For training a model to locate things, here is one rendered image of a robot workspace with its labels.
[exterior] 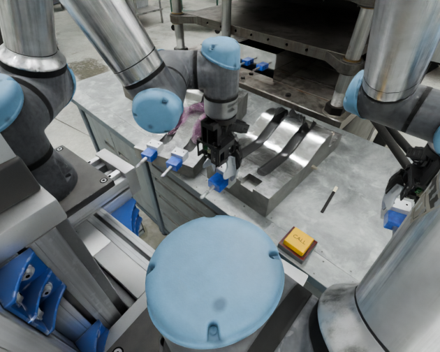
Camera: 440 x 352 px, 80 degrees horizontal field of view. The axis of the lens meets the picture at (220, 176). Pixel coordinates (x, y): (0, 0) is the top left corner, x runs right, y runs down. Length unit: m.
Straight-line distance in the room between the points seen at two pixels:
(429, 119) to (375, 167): 0.67
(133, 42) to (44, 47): 0.26
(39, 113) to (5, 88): 0.07
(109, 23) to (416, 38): 0.36
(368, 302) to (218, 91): 0.45
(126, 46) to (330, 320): 0.38
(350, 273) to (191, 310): 0.64
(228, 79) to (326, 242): 0.54
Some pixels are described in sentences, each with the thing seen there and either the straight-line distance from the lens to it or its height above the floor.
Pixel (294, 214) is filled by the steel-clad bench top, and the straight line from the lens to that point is 0.87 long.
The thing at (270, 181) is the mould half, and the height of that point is 0.89.
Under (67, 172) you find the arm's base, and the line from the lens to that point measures 0.67.
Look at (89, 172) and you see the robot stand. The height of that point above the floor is 1.04.
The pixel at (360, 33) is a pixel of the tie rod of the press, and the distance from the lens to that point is 1.30.
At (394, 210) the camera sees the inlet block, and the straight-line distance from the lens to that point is 0.79.
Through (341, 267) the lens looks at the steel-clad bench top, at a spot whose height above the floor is 0.80.
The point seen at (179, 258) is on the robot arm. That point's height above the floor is 1.26.
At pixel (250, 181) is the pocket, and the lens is 0.85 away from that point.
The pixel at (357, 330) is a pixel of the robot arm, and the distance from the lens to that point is 0.19.
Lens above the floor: 1.46
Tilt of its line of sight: 44 degrees down
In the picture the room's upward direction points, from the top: straight up
